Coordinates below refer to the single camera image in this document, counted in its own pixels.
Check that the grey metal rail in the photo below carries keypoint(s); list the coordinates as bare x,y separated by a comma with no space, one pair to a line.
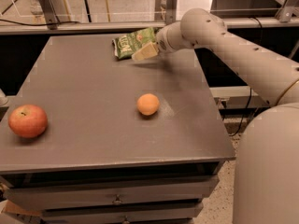
18,28

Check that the orange fruit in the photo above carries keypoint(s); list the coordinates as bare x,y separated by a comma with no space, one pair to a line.
147,104

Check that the metal bracket post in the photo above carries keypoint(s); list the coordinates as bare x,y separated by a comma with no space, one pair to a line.
49,13
170,11

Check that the left metal bracket post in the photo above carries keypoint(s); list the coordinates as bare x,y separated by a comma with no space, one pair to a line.
49,13

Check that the grey drawer cabinet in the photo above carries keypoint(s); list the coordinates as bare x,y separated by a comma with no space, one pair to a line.
96,133

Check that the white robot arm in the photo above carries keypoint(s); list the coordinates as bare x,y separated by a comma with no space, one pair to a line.
266,187

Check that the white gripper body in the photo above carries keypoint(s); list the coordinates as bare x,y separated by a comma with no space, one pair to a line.
163,41

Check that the green jalapeno chip bag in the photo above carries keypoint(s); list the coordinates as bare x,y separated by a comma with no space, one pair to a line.
126,45

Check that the lower grey drawer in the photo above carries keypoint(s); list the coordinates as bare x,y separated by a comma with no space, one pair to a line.
129,213

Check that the red apple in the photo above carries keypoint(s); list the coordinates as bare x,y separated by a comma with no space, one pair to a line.
28,121

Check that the grey drawer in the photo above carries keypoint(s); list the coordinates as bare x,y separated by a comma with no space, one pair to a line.
115,193
129,213

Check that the centre metal bracket post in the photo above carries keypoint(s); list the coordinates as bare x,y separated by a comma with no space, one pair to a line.
170,11

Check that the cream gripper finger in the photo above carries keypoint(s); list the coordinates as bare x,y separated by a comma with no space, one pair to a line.
147,51

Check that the upper grey drawer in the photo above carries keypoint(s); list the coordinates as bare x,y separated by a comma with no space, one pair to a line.
115,193

